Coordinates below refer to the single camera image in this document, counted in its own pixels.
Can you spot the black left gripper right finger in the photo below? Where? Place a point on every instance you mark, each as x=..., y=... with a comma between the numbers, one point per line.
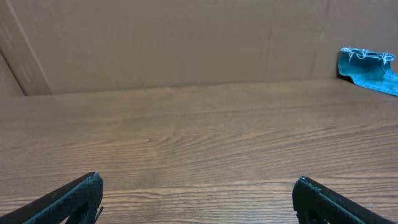
x=315, y=203

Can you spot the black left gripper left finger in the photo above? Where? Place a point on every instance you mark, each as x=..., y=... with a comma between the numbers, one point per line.
x=77, y=202

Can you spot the light blue denim jeans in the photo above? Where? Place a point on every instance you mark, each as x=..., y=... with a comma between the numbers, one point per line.
x=368, y=69

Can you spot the brown cardboard back panel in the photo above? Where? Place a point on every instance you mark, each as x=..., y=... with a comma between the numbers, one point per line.
x=56, y=47

